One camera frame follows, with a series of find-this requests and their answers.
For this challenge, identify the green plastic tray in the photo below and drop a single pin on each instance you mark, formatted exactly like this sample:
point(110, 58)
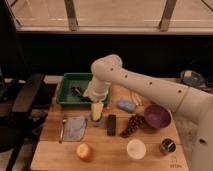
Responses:
point(71, 85)

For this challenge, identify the light blue towel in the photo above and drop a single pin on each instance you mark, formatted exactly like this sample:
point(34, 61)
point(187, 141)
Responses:
point(75, 128)

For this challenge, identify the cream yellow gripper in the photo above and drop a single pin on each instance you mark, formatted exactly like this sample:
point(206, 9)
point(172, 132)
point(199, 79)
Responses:
point(96, 110)

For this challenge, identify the black chair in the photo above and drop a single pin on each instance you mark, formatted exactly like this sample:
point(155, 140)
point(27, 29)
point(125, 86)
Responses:
point(21, 90)

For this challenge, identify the grey bowl on side table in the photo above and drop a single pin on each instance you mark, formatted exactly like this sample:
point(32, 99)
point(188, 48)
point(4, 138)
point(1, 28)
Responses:
point(191, 78)

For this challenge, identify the bunch of dark grapes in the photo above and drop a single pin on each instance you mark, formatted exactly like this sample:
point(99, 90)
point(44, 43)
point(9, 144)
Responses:
point(134, 123)

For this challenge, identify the small metal can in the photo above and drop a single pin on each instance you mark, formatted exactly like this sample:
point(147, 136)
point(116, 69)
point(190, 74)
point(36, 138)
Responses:
point(167, 146)

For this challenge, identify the dark utensil in tray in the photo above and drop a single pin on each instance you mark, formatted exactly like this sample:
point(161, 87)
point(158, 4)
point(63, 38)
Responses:
point(77, 91)

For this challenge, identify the black rectangular block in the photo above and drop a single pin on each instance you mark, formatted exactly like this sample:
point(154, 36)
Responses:
point(111, 125)

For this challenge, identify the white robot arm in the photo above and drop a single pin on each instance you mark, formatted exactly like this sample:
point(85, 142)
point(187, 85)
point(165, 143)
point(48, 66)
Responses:
point(194, 104)

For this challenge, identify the purple bowl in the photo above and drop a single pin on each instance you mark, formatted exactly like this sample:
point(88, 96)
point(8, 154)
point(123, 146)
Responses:
point(157, 117)

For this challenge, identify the orange yellow apple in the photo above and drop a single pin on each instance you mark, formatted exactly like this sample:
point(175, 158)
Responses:
point(84, 152)

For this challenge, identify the blue sponge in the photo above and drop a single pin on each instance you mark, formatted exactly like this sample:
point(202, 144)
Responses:
point(126, 105)

